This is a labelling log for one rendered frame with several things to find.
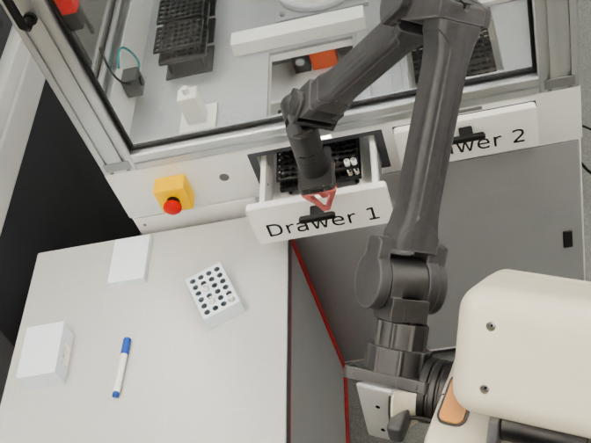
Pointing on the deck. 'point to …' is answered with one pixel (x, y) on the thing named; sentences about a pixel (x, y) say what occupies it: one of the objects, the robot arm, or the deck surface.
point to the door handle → (20, 17)
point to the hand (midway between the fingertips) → (324, 200)
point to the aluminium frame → (83, 99)
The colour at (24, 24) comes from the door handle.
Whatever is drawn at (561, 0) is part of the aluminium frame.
